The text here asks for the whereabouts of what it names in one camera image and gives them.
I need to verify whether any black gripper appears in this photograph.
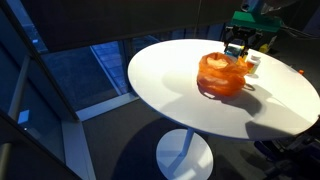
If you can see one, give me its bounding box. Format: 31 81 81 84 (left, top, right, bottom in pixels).
222 25 265 58

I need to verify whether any orange plastic bag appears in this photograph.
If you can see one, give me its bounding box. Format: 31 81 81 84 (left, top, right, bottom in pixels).
195 51 249 98

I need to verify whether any clear bottle with white cap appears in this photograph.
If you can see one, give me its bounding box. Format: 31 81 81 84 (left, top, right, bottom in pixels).
246 54 262 76

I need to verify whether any small yellow object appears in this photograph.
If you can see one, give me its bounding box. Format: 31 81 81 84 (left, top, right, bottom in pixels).
259 42 272 54

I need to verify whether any white table pole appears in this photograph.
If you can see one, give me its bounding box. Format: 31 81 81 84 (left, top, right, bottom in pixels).
166 128 196 171

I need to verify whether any dark equipment stand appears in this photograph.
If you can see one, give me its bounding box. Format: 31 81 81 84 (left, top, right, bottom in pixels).
253 128 320 180

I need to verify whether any white round table base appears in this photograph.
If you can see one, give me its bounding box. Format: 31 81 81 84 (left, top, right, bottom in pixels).
155 128 214 180

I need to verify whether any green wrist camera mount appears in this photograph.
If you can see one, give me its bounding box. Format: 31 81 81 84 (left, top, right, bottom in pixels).
229 10 284 33

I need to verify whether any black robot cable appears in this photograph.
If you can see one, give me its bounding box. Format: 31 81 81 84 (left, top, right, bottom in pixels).
279 23 320 40

